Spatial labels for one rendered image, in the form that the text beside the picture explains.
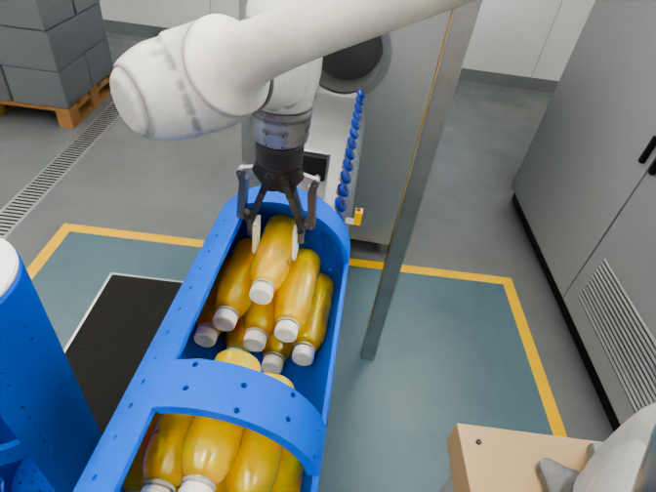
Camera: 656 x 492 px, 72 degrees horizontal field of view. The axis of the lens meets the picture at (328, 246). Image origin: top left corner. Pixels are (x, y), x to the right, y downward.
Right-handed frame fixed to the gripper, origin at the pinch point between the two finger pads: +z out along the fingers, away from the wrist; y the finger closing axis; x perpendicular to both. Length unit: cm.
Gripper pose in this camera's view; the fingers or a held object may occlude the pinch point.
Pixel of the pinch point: (275, 239)
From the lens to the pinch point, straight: 82.4
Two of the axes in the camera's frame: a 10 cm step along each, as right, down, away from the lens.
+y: 9.9, 1.6, -0.3
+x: 1.3, -6.3, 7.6
